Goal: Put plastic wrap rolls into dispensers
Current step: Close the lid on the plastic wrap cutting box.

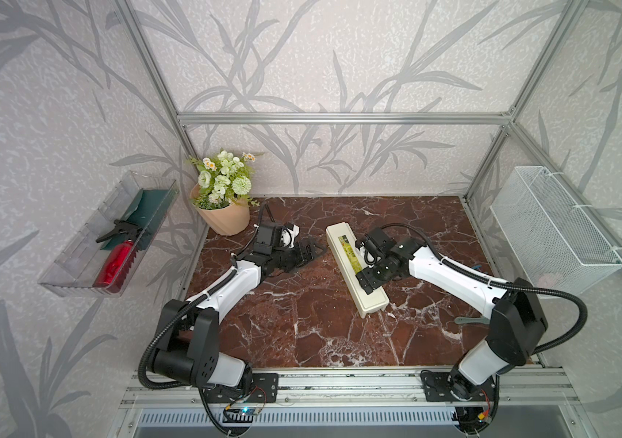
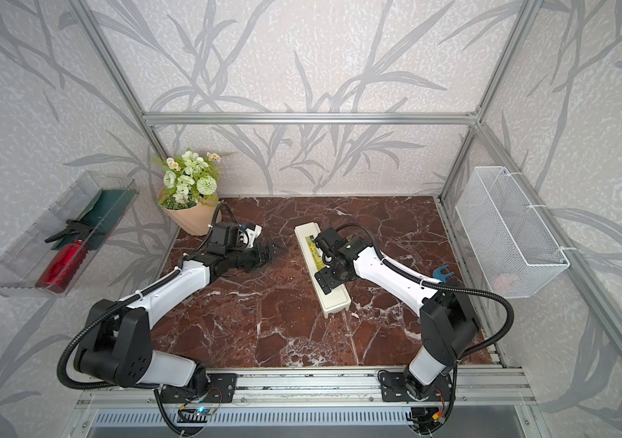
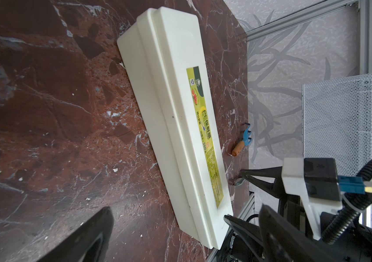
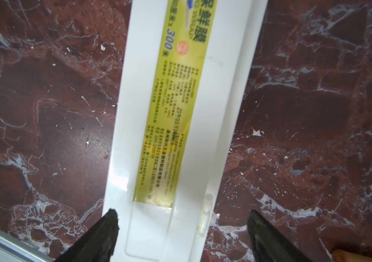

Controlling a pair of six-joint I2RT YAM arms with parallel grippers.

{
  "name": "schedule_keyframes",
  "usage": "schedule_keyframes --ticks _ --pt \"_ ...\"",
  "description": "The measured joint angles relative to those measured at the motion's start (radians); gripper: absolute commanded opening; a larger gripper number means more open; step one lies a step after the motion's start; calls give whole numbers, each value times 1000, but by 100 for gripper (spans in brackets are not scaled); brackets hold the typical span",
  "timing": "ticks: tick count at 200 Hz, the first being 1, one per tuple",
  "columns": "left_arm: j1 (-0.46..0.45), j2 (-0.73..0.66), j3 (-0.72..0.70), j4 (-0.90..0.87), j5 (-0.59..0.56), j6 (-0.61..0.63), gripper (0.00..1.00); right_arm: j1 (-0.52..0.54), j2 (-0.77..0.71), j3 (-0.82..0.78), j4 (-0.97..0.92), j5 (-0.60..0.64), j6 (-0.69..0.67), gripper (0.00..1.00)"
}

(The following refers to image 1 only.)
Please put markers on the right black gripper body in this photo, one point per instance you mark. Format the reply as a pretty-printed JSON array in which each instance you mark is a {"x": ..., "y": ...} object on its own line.
[{"x": 372, "y": 276}]

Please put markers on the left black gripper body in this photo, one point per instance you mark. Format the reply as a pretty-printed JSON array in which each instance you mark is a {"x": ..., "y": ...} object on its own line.
[{"x": 290, "y": 258}]

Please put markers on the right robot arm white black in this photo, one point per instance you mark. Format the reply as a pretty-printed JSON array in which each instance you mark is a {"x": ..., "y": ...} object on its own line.
[{"x": 516, "y": 318}]

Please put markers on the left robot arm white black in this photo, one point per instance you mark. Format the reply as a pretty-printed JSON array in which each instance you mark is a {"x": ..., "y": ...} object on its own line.
[{"x": 185, "y": 349}]

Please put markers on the potted white flower plant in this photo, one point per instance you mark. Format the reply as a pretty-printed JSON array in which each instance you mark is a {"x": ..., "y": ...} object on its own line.
[{"x": 222, "y": 195}]

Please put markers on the green cloth in tray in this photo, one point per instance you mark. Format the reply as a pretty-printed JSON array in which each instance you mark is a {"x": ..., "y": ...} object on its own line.
[{"x": 147, "y": 211}]

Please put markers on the pink object in basket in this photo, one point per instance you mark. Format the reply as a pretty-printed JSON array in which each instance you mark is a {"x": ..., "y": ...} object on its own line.
[{"x": 550, "y": 281}]

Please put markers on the green circuit board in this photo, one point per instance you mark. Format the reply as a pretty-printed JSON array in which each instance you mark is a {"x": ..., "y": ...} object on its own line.
[{"x": 242, "y": 413}]

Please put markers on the red spray bottle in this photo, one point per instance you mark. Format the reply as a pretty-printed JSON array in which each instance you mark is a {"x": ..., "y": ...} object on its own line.
[{"x": 113, "y": 273}]

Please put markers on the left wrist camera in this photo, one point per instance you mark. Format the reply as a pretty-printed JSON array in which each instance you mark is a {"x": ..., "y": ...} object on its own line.
[{"x": 274, "y": 236}]

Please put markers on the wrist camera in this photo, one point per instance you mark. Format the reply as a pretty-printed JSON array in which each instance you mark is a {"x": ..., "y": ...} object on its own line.
[
  {"x": 375, "y": 245},
  {"x": 274, "y": 236}
]

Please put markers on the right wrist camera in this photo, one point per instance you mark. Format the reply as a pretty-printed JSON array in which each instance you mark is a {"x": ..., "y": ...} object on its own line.
[{"x": 375, "y": 245}]

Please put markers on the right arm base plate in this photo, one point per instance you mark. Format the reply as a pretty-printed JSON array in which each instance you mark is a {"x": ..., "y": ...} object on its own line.
[{"x": 451, "y": 387}]

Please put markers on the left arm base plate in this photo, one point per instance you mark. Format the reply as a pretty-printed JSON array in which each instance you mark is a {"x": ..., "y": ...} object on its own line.
[{"x": 258, "y": 387}]

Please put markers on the clear plastic wall tray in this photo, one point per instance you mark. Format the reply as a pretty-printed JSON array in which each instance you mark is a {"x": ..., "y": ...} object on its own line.
[{"x": 104, "y": 254}]

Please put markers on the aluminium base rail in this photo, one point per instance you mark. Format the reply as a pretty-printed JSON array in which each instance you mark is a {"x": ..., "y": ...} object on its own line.
[{"x": 370, "y": 387}]

